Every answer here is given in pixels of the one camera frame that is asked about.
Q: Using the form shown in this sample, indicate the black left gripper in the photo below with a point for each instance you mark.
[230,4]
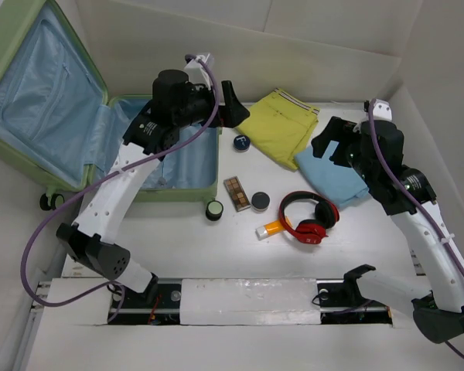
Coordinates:
[233,112]

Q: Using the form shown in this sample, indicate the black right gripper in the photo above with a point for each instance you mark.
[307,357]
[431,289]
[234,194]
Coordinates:
[339,130]

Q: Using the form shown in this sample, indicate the dark blue round tin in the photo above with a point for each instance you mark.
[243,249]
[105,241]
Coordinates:
[241,143]

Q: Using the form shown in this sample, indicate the yellow shorts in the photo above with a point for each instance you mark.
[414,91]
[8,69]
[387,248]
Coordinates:
[280,126]

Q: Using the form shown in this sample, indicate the light blue cloth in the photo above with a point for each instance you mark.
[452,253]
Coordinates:
[340,185]

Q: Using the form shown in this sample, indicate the eyeshadow palette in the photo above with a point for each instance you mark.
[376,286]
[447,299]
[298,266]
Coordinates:
[237,194]

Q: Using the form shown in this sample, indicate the black round compact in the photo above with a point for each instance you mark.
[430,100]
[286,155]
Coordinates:
[260,201]

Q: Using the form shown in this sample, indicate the orange tube white cap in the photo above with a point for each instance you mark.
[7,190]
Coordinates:
[269,230]

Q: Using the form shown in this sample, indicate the green hard-shell suitcase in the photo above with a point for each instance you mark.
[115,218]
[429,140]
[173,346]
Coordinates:
[58,124]

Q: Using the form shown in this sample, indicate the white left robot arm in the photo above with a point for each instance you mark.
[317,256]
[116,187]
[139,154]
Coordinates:
[154,132]

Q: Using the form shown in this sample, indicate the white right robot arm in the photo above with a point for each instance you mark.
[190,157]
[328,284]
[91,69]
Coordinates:
[375,152]

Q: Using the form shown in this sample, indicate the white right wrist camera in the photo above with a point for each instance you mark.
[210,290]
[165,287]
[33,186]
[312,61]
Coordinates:
[380,110]

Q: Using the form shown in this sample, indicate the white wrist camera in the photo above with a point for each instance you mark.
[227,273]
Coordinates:
[380,110]
[195,70]

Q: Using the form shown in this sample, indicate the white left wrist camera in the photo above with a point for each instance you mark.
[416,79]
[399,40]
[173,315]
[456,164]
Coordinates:
[195,70]

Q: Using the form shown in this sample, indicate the black metal base rail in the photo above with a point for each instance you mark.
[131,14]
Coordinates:
[248,302]

